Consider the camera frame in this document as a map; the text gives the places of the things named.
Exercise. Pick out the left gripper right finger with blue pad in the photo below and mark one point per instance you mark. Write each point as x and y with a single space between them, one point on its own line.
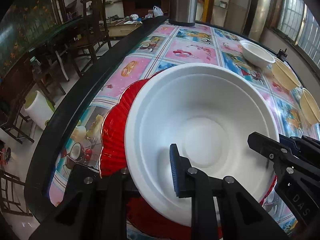
220 208

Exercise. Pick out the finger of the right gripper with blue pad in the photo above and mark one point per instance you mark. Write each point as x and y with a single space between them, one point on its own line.
304 148
297 181

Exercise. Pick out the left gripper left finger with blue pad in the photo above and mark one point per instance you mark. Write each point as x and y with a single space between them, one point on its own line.
92 208

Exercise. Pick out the beige plastic bowl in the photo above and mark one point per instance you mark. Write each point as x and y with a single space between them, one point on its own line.
284 75
309 107

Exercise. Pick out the red glass plate with sticker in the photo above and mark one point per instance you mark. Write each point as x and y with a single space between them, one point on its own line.
115 129

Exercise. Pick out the large white foam bowl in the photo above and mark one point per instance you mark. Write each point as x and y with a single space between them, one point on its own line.
200 129

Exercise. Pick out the small white foam bowl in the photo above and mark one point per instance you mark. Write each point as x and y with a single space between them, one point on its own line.
256 55

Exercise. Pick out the white tape roll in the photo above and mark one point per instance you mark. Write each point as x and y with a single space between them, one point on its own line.
39 108

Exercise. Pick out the tall standing air conditioner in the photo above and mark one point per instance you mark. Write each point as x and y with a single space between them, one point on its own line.
256 18

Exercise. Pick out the colourful printed tablecloth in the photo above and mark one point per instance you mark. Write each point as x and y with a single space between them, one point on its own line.
166 47

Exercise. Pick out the dark wooden chair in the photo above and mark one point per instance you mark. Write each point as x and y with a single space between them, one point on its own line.
95 36

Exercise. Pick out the stainless steel thermos jug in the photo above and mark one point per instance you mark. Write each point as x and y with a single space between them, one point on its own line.
182 12

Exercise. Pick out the framed floral painting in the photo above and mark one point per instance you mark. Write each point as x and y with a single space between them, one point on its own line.
24 22

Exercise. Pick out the white plastic bag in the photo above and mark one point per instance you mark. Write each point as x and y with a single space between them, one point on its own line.
157 11

